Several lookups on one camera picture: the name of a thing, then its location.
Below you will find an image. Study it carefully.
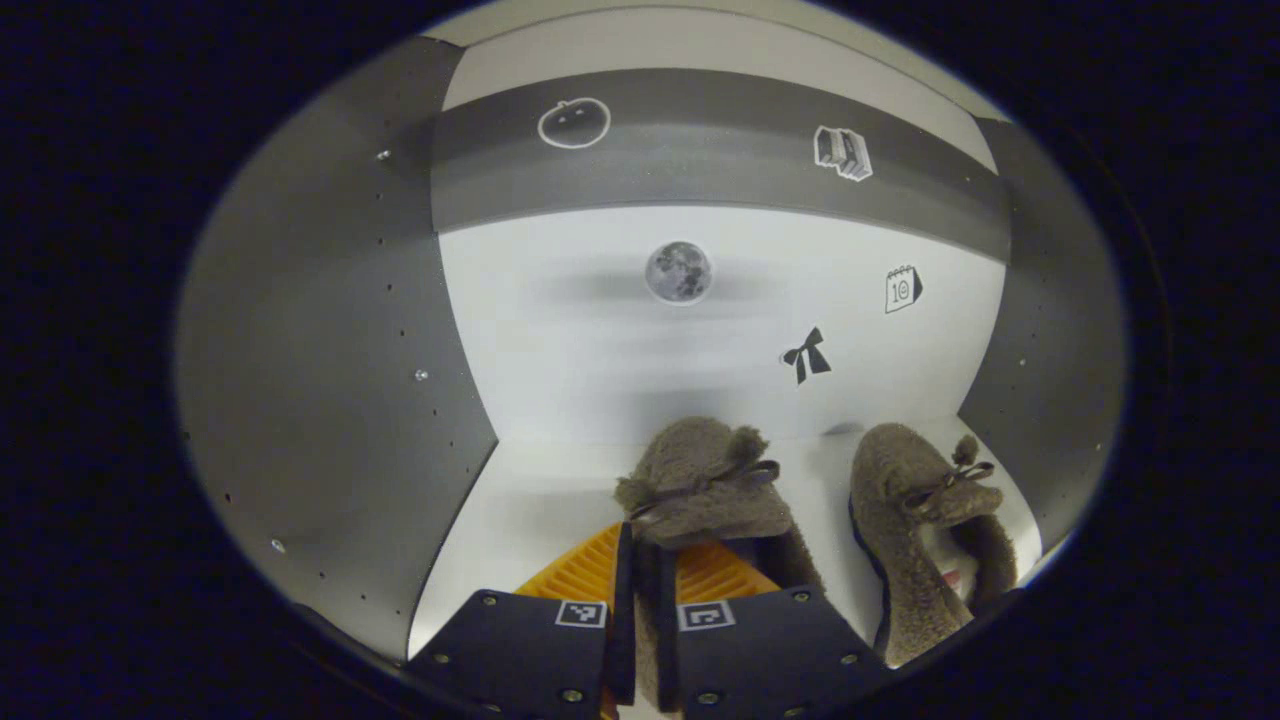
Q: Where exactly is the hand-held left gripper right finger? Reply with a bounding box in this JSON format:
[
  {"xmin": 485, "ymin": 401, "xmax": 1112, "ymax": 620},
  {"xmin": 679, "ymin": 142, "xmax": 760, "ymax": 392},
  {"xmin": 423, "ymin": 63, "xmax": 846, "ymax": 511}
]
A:
[{"xmin": 655, "ymin": 540, "xmax": 896, "ymax": 720}]

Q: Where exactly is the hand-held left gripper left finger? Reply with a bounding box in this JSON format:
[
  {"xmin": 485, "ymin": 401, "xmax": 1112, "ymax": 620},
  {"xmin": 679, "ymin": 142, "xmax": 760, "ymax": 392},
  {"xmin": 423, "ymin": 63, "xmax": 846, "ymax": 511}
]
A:
[{"xmin": 405, "ymin": 520, "xmax": 636, "ymax": 720}]

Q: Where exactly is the brown fuzzy shoe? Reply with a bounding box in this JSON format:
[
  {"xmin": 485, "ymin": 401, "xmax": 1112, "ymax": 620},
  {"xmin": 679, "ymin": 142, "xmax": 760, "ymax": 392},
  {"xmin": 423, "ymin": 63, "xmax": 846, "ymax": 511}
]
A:
[
  {"xmin": 614, "ymin": 417, "xmax": 826, "ymax": 711},
  {"xmin": 848, "ymin": 423, "xmax": 1019, "ymax": 669}
]

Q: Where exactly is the white grey shoe cabinet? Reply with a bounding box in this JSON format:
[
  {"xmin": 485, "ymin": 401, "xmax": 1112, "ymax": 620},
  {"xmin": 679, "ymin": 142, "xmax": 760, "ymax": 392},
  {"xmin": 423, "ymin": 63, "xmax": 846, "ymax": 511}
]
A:
[{"xmin": 175, "ymin": 0, "xmax": 1131, "ymax": 701}]

